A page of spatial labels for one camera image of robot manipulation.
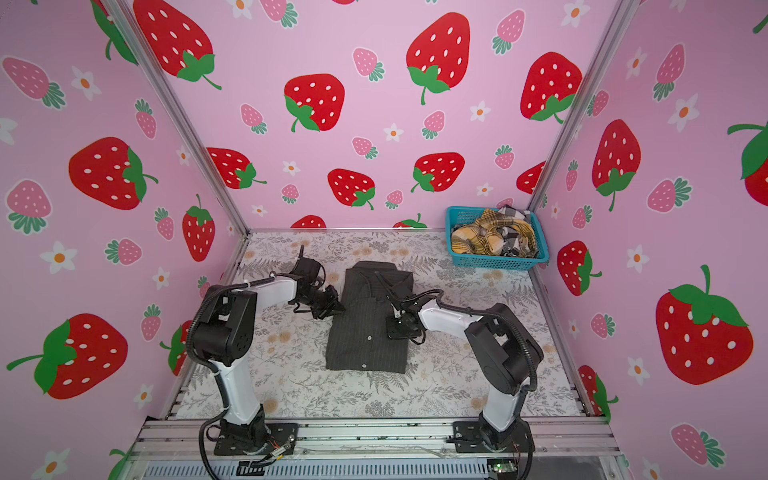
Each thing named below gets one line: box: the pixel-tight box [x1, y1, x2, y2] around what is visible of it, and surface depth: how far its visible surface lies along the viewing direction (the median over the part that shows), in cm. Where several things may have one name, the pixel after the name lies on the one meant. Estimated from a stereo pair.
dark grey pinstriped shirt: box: [326, 262, 414, 373], surface depth 92 cm
